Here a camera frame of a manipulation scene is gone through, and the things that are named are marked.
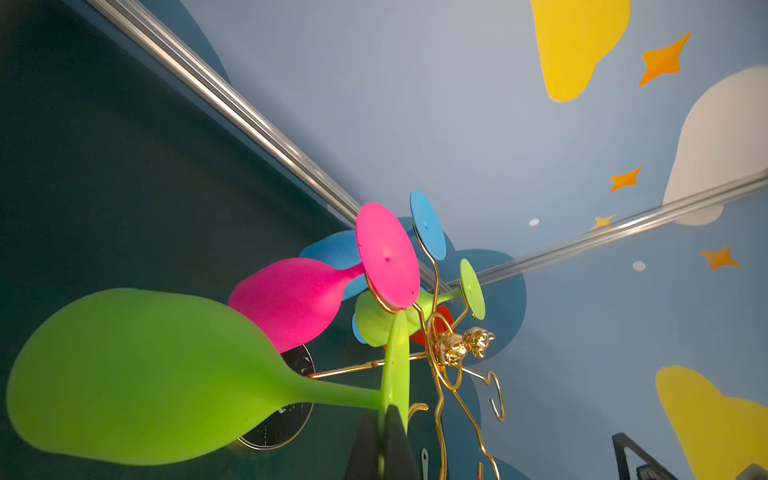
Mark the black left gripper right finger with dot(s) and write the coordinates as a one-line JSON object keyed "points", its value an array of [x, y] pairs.
{"points": [[398, 460]]}

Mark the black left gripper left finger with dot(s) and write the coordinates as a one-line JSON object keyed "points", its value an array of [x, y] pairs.
{"points": [[364, 458]]}

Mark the green wine glass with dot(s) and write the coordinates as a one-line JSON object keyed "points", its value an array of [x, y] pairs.
{"points": [[374, 321], [145, 378]]}

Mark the red wine glass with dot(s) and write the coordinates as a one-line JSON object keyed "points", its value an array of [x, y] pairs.
{"points": [[414, 327]]}

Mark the pink wine glass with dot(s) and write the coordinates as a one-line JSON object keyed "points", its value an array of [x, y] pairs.
{"points": [[293, 300]]}

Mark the blue wine glass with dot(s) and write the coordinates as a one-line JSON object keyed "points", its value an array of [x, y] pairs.
{"points": [[380, 246], [356, 332]]}

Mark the white cleaning brush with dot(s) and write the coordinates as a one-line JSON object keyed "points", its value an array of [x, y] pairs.
{"points": [[424, 463]]}

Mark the gold wire glass rack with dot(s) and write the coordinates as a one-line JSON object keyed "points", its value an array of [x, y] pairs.
{"points": [[290, 421]]}

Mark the right aluminium corner post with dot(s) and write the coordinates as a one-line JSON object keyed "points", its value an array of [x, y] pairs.
{"points": [[651, 219]]}

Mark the horizontal aluminium back rail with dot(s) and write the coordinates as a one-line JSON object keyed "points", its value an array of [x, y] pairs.
{"points": [[149, 33]]}

